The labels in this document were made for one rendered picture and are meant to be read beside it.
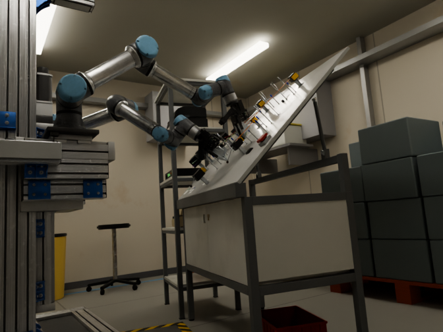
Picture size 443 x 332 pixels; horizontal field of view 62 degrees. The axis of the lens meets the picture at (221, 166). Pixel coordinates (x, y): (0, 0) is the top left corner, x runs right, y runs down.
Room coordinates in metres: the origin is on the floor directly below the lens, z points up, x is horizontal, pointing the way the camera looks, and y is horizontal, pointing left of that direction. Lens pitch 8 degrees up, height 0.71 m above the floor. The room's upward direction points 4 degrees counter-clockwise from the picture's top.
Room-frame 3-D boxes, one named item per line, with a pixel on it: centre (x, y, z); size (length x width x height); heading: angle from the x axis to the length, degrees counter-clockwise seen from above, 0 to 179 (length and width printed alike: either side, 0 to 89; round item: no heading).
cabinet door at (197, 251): (2.48, 0.20, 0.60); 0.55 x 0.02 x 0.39; 20
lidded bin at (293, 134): (4.80, -0.84, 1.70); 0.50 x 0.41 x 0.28; 33
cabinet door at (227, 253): (1.97, 0.01, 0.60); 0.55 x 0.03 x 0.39; 20
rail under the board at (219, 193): (2.22, 0.12, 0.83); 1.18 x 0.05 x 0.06; 20
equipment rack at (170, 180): (3.16, 0.25, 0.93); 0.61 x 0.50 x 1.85; 20
